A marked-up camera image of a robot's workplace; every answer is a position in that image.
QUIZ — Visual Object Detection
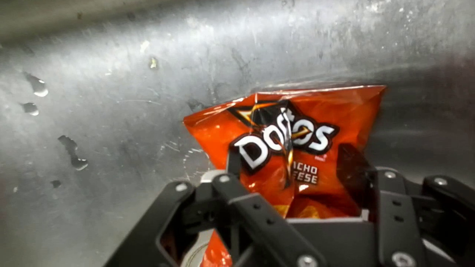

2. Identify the stainless steel double sink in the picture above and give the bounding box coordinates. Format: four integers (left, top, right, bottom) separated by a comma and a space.
0, 0, 475, 267

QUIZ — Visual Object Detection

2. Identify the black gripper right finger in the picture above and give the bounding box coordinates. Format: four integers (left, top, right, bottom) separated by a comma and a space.
336, 143, 475, 267

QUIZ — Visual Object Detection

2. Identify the red Doritos chip packet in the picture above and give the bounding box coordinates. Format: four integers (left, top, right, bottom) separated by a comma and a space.
183, 84, 390, 267

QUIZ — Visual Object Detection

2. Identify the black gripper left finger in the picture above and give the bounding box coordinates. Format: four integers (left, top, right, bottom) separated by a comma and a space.
103, 149, 330, 267

